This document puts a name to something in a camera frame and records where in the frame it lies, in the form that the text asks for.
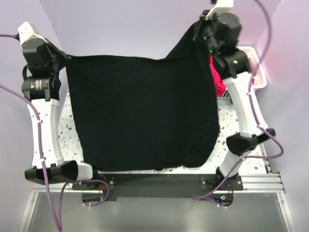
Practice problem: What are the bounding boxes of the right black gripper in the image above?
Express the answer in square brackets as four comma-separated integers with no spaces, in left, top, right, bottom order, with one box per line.
[194,9,221,58]

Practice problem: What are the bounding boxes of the black t-shirt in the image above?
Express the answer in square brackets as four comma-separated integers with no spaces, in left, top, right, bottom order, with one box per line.
[66,25,220,172]

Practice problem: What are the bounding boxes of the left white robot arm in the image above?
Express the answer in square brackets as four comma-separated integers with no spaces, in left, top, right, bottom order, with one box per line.
[21,38,100,189]

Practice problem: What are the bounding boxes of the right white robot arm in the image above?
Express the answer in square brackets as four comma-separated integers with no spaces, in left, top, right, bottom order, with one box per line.
[194,10,275,190]

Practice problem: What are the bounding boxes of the pink t-shirt in basket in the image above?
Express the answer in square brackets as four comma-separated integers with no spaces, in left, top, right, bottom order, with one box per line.
[209,55,226,97]

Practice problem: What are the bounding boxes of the white plastic laundry basket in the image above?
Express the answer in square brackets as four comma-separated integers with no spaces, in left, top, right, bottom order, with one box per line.
[217,46,267,100]

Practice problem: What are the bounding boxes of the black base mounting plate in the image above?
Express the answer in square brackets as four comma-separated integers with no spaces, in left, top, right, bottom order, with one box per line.
[72,173,243,202]

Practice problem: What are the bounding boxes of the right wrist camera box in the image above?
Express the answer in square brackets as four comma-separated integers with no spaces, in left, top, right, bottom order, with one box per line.
[205,0,234,19]

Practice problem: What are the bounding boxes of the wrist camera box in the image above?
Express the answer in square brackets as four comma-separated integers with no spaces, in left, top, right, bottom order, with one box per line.
[205,0,234,19]
[18,21,46,45]

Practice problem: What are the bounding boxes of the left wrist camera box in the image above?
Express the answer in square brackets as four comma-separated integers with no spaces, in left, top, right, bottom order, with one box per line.
[18,21,46,45]

